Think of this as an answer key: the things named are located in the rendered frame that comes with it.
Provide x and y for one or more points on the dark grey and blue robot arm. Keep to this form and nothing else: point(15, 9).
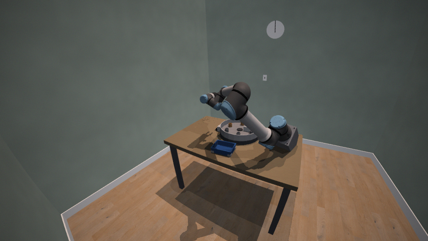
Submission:
point(235, 108)

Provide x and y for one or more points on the blue open crate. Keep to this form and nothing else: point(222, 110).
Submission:
point(223, 148)

